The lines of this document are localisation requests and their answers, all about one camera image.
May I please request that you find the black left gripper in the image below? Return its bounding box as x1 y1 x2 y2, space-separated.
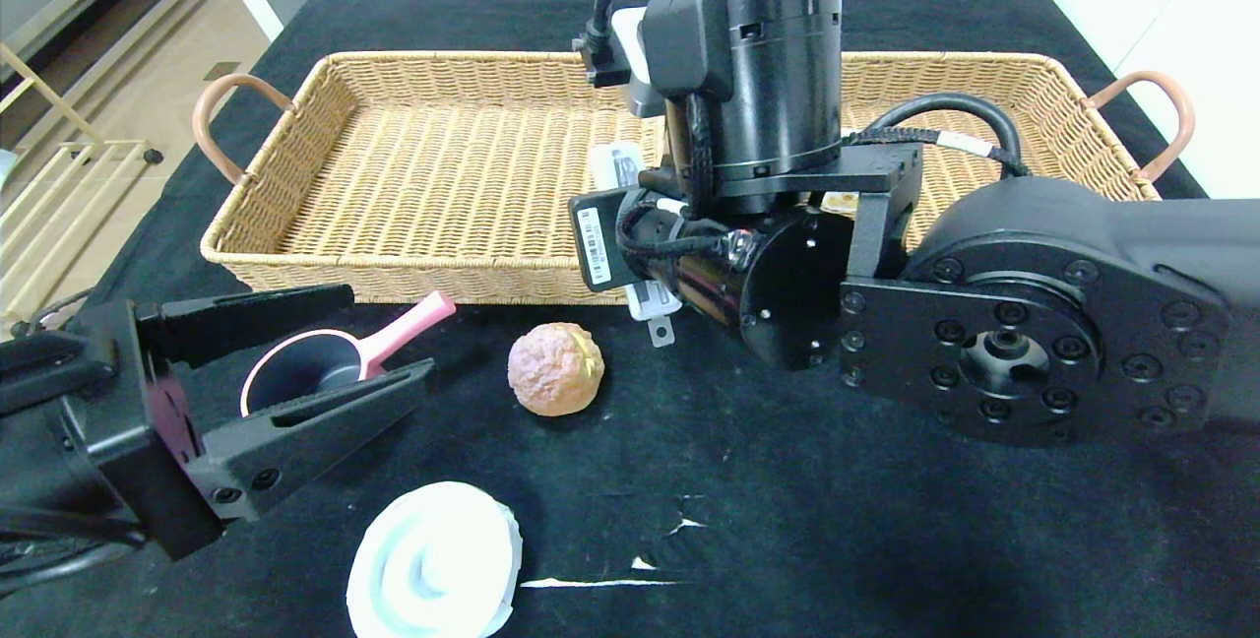
0 284 437 561

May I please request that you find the pink saucepan with handle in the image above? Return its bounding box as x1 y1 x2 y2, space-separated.
241 291 459 417

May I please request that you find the clear plastic knife case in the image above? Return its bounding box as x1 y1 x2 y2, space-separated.
589 144 682 349

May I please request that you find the rectangular wicker basket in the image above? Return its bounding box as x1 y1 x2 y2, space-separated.
837 52 1195 255
195 52 690 307

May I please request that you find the white round lid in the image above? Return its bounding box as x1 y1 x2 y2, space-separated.
346 481 525 638

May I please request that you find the light wooden slatted rack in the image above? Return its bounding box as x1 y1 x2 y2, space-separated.
0 42 166 324

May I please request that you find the round pinkish cream puff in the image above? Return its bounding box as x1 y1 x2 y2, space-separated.
508 323 606 417

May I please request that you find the grey metal shelf unit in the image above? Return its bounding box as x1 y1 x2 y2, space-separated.
0 0 232 161

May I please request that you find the black cable on floor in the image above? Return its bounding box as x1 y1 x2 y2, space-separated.
10 288 95 339

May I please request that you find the braided black gripper cable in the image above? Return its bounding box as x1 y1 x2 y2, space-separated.
615 95 764 270

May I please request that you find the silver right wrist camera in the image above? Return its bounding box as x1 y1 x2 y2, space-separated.
610 6 670 117

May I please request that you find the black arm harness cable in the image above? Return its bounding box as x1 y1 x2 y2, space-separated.
842 92 1030 178

